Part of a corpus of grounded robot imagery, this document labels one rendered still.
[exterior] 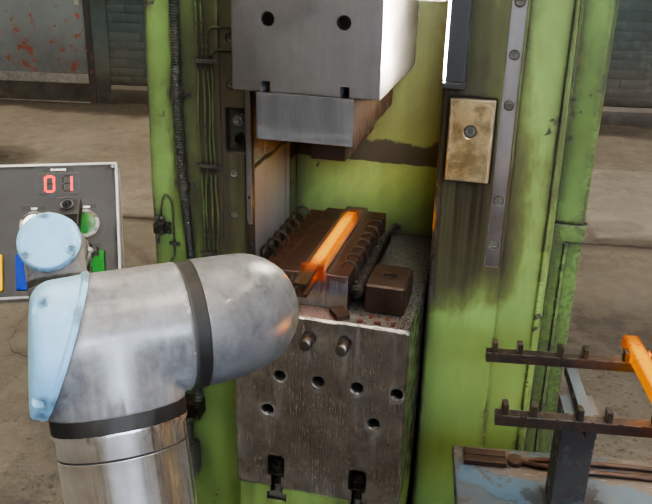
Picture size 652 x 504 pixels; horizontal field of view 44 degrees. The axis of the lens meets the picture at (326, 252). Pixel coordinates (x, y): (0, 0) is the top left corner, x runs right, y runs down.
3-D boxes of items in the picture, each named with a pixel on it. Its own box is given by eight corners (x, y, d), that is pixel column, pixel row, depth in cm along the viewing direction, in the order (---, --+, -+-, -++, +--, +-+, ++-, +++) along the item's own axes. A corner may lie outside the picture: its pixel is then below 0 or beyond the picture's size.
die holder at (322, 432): (397, 510, 181) (409, 332, 164) (237, 479, 189) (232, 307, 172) (432, 383, 231) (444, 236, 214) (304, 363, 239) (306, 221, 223)
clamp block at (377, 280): (403, 317, 170) (405, 289, 167) (363, 312, 171) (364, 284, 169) (412, 294, 180) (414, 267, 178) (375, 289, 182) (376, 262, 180)
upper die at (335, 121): (352, 147, 159) (354, 99, 155) (256, 138, 163) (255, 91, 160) (392, 104, 197) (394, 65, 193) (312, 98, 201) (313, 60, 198)
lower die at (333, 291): (347, 310, 172) (348, 273, 169) (257, 297, 177) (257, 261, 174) (384, 241, 210) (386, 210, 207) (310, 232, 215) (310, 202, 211)
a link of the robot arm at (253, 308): (329, 238, 72) (177, 267, 135) (192, 257, 68) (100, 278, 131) (347, 367, 72) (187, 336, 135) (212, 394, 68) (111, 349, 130)
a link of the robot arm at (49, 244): (18, 280, 118) (8, 213, 119) (34, 287, 130) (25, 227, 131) (84, 269, 120) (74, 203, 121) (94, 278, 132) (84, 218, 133)
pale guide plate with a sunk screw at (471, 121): (487, 184, 167) (496, 102, 160) (443, 180, 169) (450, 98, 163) (488, 181, 169) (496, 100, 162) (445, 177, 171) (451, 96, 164)
